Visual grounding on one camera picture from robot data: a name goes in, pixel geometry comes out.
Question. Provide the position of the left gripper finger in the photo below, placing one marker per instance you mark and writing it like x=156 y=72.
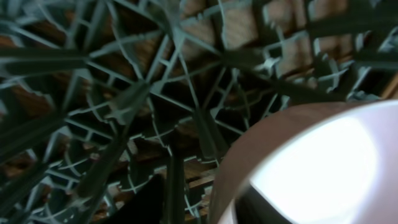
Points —
x=146 y=207

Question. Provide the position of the grey plastic dish rack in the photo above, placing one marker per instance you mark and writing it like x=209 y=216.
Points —
x=97 y=97

